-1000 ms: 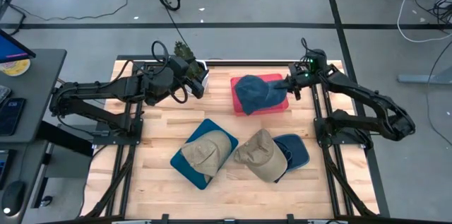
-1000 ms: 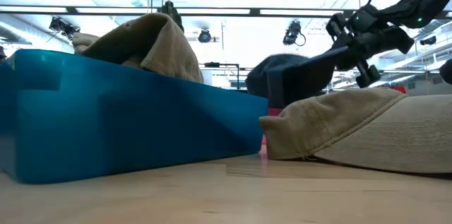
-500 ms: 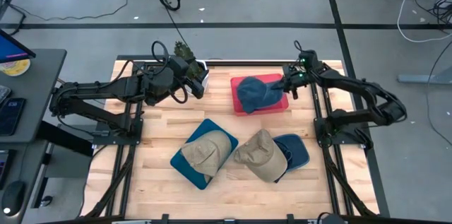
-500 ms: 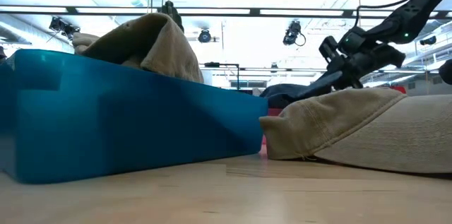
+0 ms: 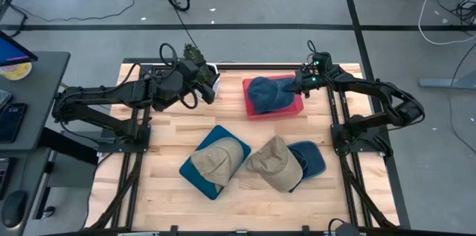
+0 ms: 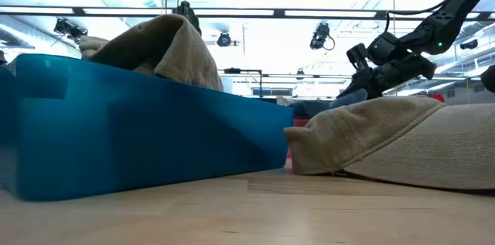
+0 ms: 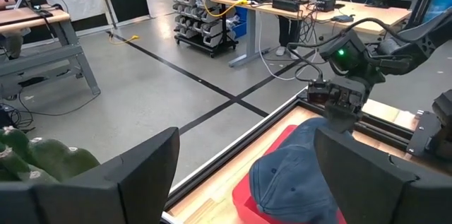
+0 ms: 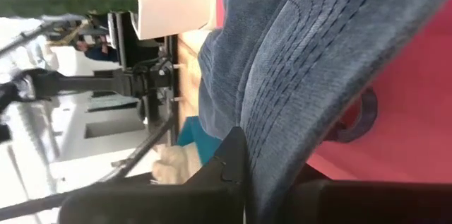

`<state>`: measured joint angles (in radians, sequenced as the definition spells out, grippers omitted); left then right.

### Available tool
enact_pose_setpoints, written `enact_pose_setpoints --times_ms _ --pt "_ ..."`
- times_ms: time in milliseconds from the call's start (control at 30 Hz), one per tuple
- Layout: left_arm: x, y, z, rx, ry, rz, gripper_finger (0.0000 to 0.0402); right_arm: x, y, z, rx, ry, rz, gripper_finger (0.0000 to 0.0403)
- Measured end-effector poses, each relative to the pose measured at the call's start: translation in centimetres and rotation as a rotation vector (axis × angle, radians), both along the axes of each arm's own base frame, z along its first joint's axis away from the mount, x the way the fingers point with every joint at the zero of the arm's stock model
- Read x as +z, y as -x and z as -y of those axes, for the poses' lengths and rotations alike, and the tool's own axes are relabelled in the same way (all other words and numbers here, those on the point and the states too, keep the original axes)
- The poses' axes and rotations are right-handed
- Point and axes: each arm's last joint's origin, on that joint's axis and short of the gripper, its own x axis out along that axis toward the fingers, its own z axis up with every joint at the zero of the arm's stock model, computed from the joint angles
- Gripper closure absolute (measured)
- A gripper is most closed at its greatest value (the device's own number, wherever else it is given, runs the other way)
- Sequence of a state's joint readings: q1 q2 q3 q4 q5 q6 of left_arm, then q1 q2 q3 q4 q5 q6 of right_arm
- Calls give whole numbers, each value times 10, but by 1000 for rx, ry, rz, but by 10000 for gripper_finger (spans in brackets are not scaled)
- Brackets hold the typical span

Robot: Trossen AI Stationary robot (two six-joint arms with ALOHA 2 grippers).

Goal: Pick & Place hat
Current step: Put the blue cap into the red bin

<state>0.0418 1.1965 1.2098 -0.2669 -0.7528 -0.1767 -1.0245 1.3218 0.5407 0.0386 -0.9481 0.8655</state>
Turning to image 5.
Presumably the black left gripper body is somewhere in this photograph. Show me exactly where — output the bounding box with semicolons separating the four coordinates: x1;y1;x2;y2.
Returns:
150;70;204;112

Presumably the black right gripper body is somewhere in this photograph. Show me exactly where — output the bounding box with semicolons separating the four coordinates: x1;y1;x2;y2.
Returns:
296;66;338;94

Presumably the blue denim baseball cap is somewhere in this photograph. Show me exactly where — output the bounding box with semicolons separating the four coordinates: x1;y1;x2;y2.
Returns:
247;76;298;115
286;140;327;194

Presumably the beige baseball cap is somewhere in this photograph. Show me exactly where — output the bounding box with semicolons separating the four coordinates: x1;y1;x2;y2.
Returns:
246;135;304;194
190;136;245;194

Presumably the white hexagonal planter pot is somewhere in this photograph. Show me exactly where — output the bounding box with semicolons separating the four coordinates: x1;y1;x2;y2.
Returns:
195;63;221;102

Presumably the pink plastic bin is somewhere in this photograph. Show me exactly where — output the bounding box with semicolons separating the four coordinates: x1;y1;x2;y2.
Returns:
242;74;305;121

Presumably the green cactus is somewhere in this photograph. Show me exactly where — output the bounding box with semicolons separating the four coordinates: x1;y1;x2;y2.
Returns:
182;43;211;84

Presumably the teal plastic bin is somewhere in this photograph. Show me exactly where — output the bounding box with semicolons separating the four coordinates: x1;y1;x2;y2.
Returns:
178;124;252;201

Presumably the dark grey desk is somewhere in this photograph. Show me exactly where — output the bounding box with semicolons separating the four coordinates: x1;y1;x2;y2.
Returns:
0;51;71;236

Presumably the grey desk foot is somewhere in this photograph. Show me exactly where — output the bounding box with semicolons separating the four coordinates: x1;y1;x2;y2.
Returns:
418;68;476;91

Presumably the black clamp device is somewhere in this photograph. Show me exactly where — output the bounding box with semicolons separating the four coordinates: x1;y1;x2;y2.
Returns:
327;217;368;236

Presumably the black smartphone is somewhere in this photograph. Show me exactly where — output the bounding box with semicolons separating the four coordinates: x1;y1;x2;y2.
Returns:
0;102;28;144

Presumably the black framed desk monitor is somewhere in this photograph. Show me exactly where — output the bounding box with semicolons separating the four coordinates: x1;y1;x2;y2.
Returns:
0;29;39;68

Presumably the black computer mouse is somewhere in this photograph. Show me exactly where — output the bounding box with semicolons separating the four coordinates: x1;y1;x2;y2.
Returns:
1;190;28;229

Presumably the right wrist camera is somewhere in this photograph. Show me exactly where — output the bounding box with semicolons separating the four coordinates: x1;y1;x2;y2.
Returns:
312;51;332;68

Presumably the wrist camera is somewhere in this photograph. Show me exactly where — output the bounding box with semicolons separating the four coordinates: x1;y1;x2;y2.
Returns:
312;51;332;68
178;59;200;79

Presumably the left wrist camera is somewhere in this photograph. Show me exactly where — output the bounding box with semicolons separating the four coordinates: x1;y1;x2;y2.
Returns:
178;59;200;79

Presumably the black aluminium rig frame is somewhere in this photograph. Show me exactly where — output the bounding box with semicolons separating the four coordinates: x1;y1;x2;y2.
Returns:
85;57;401;236

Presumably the long white floor cable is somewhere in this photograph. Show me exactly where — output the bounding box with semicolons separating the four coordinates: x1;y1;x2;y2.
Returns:
417;0;476;46

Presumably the black cable tangle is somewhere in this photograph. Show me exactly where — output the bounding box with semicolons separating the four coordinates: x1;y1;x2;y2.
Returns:
437;0;476;25

